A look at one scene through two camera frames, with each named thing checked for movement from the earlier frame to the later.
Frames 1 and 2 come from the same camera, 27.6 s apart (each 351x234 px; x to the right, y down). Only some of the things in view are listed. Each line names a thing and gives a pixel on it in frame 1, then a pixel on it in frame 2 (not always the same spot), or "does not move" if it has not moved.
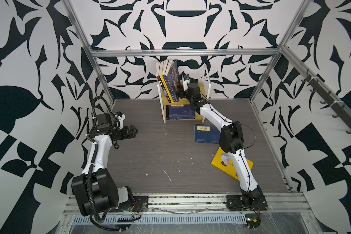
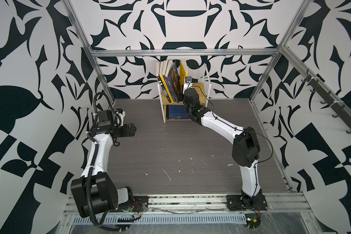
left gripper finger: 132,131 does not move
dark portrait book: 170,88 does not move
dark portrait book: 173,75 does not move
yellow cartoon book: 223,161 to 183,71
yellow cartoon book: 166,87 does not move
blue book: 208,133 to 178,112
